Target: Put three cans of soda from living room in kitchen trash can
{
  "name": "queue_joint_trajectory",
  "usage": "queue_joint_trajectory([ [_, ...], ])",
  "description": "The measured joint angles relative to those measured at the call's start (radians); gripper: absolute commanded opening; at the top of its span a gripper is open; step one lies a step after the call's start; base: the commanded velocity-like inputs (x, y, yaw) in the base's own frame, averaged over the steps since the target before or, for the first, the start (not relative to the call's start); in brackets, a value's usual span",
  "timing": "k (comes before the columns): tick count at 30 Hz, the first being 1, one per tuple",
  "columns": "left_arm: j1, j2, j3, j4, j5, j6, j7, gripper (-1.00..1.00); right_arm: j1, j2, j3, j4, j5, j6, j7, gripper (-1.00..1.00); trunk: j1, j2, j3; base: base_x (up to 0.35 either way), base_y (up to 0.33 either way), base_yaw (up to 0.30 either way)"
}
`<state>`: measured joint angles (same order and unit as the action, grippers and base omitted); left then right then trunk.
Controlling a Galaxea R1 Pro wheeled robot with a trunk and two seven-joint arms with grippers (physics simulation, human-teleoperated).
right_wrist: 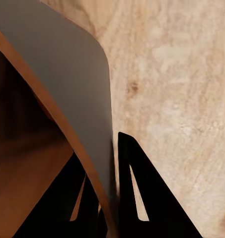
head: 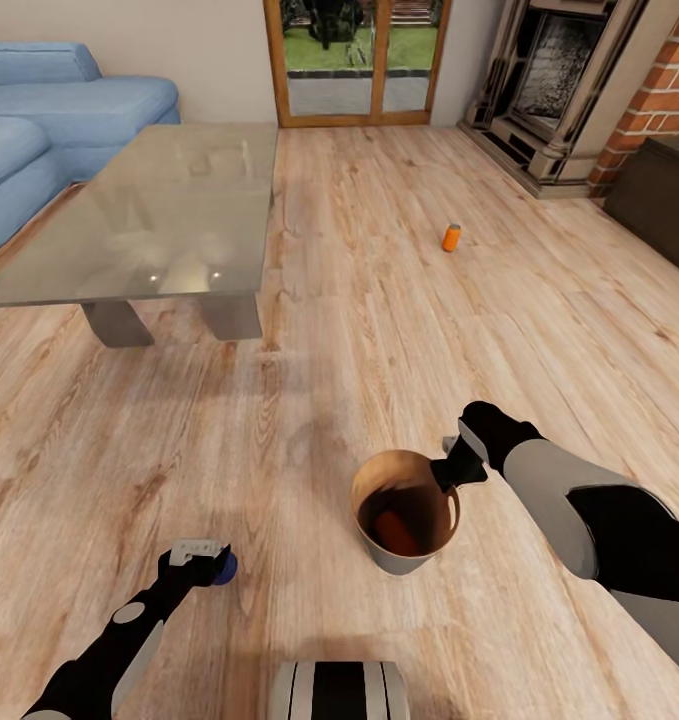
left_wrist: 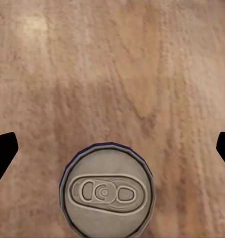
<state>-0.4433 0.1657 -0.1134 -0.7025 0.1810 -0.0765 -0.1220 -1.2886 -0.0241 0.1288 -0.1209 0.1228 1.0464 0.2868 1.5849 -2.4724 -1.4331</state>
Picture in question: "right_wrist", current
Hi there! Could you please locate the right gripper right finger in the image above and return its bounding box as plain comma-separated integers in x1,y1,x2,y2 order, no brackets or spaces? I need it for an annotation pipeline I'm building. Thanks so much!
118,132,202,238

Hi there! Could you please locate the trash can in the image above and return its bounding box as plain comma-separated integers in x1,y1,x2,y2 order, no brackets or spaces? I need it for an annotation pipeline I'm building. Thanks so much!
0,0,119,238

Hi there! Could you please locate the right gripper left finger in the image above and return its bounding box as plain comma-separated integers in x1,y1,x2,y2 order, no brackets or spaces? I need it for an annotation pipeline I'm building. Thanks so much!
12,152,99,238

